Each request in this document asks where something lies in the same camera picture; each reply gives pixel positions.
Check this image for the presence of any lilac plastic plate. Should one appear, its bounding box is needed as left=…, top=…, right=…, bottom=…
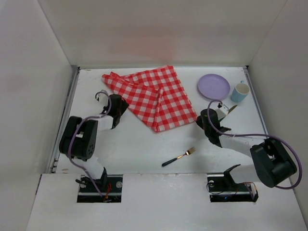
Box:
left=197, top=74, right=231, bottom=100

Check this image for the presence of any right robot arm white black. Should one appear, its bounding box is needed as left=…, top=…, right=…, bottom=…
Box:
left=196, top=109, right=302, bottom=190

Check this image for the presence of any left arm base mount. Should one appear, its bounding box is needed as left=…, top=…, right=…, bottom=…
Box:
left=75, top=175, right=123, bottom=203

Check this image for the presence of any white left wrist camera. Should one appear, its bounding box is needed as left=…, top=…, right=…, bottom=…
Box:
left=95, top=90, right=109, bottom=104

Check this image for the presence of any gold knife dark handle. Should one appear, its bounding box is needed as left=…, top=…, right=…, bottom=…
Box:
left=228, top=105, right=237, bottom=113

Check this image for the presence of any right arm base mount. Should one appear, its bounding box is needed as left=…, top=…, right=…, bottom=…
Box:
left=206, top=174, right=259, bottom=203

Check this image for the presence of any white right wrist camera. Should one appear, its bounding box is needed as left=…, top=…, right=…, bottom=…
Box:
left=215, top=104, right=229, bottom=120

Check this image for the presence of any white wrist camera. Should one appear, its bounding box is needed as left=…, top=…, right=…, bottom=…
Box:
left=215, top=104, right=229, bottom=120
left=95, top=90, right=109, bottom=104

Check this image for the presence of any red white checkered cloth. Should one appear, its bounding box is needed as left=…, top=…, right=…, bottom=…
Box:
left=102, top=65, right=197, bottom=132

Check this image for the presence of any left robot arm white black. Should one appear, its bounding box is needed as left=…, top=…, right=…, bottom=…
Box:
left=59, top=90, right=129, bottom=193

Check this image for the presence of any light blue mug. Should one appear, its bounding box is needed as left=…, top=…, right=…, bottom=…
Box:
left=231, top=80, right=250, bottom=103

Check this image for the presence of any gold fork dark green handle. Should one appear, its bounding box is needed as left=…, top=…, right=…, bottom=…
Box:
left=161, top=147, right=196, bottom=167

